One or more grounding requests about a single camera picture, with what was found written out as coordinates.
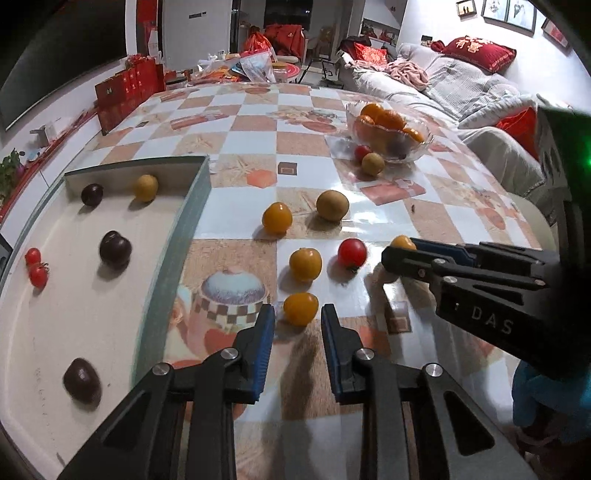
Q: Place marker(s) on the grey sofa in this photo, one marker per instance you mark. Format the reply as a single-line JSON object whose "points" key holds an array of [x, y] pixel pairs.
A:
{"points": [[485, 147]]}

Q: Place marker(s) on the red pillow with gold print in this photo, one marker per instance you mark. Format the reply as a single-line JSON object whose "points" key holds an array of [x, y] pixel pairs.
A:
{"points": [[480, 53]]}

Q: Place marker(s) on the small white box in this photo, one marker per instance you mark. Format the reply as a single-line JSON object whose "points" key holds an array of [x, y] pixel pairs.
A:
{"points": [[48, 131]]}

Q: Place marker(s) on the red embroidered cushion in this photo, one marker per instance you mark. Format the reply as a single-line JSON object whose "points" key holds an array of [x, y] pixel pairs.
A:
{"points": [[369, 55]]}

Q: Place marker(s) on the framed wall picture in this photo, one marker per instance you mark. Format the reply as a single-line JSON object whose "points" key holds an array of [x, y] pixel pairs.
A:
{"points": [[466, 7], [521, 14], [494, 9], [554, 32]]}

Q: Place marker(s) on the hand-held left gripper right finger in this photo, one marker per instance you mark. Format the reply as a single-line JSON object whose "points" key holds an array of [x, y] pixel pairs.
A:
{"points": [[331, 350]]}

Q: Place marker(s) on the clear glass bowl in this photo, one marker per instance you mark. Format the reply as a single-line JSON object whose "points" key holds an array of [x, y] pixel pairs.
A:
{"points": [[419, 147]]}

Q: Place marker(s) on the black television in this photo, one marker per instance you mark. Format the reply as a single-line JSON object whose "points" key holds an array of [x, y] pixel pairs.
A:
{"points": [[55, 55]]}

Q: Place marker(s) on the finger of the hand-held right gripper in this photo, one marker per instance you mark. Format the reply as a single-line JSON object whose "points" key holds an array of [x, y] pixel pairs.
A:
{"points": [[411, 263], [438, 247]]}

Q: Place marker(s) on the small red bag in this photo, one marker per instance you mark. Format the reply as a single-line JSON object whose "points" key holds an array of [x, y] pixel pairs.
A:
{"points": [[256, 42]]}

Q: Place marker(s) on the white door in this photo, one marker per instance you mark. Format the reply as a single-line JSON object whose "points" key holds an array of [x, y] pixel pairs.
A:
{"points": [[198, 27]]}

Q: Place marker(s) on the dark purple plum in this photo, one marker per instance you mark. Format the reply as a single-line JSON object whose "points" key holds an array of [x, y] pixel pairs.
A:
{"points": [[91, 194], [115, 249], [82, 381]]}

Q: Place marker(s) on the checkered printed tablecloth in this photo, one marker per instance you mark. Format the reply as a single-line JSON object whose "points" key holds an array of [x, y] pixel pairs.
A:
{"points": [[258, 134]]}

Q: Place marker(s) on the yellow-brown round fruit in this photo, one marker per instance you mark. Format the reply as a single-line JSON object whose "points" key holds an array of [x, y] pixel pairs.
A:
{"points": [[331, 204], [372, 164], [145, 187]]}

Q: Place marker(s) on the stack of red gift boxes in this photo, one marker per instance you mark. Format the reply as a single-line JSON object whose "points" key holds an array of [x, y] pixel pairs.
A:
{"points": [[124, 92]]}

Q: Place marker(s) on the plain red cushion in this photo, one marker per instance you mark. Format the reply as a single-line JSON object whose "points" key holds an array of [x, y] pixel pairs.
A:
{"points": [[519, 127]]}

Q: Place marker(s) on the yellow cherry tomato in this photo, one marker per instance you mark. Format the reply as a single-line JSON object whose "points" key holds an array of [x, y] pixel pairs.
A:
{"points": [[402, 242], [300, 308], [305, 264], [277, 217]]}

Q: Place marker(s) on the clear plastic bag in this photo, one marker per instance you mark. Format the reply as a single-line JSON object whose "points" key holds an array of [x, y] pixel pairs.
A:
{"points": [[256, 67]]}

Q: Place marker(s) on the person's right hand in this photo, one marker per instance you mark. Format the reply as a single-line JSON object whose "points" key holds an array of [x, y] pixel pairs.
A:
{"points": [[545, 401]]}

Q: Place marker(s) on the black metal chair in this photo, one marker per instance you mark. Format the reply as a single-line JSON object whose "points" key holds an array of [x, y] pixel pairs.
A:
{"points": [[318, 60]]}

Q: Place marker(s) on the unframed wall poster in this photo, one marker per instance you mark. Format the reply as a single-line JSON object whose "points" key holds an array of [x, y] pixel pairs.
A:
{"points": [[378, 28]]}

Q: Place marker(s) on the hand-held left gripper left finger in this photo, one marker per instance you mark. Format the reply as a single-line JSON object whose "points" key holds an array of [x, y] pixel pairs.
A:
{"points": [[263, 350]]}

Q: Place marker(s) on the white TV cabinet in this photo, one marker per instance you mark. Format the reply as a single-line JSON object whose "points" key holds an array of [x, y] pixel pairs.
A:
{"points": [[69, 138]]}

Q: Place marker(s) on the green potted plant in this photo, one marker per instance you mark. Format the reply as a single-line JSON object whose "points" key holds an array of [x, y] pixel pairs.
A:
{"points": [[9, 168]]}

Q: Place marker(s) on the grey striped pillow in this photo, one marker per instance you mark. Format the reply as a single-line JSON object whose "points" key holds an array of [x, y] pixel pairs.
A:
{"points": [[455, 78]]}

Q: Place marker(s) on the dark window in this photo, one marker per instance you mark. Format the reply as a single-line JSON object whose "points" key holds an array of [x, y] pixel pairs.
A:
{"points": [[286, 9]]}

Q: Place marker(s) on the red cherry tomato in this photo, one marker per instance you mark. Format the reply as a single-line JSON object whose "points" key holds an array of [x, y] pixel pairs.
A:
{"points": [[39, 275], [32, 255], [352, 252], [361, 151]]}

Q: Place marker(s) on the orange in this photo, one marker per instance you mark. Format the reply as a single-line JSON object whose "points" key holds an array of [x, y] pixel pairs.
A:
{"points": [[391, 120], [371, 110], [364, 123], [413, 134]]}

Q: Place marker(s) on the green-edged white tray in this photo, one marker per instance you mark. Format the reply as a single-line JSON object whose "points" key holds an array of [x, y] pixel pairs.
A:
{"points": [[60, 314]]}

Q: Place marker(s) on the round red stool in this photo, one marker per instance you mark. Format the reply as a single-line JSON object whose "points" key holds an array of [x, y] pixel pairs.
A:
{"points": [[286, 71]]}

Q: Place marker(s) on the pink blanket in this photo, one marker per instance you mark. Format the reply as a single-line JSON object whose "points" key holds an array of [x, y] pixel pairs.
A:
{"points": [[408, 71]]}

